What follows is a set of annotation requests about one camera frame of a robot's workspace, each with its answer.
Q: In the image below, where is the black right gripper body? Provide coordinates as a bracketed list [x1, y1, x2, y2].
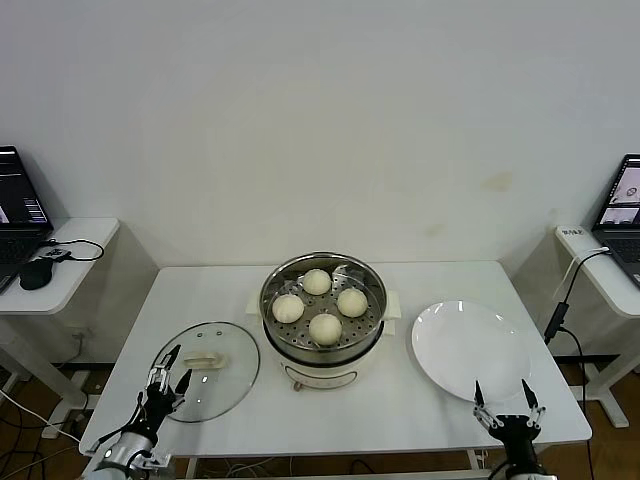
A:
[492, 412, 540, 466]

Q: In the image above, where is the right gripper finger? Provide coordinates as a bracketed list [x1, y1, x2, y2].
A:
[471, 379, 505, 430]
[519, 378, 548, 430]

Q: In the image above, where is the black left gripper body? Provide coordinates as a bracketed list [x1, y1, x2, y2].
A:
[142, 385, 179, 431]

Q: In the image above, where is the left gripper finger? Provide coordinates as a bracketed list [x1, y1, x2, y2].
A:
[171, 368, 194, 407]
[147, 343, 183, 391]

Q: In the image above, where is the round glass pot lid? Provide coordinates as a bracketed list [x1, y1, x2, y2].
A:
[147, 320, 262, 424]

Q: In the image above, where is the white steamed baozi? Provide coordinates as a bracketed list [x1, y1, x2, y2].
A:
[272, 293, 305, 324]
[308, 313, 344, 346]
[336, 288, 369, 319]
[303, 268, 332, 296]

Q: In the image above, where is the stainless steel steamer basket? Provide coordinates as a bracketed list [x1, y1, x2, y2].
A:
[245, 251, 403, 354]

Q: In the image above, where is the round white plate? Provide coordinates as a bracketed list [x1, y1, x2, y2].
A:
[411, 298, 532, 404]

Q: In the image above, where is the white side table with mouse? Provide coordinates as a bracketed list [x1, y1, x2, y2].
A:
[0, 216, 121, 416]

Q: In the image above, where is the white side table with label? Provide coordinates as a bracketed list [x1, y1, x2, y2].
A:
[552, 224, 640, 429]

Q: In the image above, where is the cream electric cooking pot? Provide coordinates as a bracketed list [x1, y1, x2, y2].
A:
[262, 319, 396, 392]

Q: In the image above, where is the black computer mouse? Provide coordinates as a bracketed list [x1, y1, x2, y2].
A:
[18, 258, 54, 291]

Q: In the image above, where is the grey laptop with light screen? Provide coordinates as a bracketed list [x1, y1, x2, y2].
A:
[591, 152, 640, 290]

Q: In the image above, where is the black laptop with dark screen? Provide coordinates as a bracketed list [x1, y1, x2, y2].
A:
[0, 145, 55, 295]

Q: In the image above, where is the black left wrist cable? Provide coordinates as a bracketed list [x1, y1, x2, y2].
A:
[87, 392, 149, 454]

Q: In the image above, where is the black cable with adapter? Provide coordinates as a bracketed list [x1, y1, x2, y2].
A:
[543, 248, 612, 480]

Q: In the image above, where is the white hanging cable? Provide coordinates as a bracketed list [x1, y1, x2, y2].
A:
[556, 243, 612, 302]

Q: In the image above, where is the white floor cable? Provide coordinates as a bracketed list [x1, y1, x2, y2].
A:
[0, 388, 81, 444]

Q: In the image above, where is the black looped laptop cable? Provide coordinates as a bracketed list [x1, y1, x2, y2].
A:
[42, 237, 105, 262]

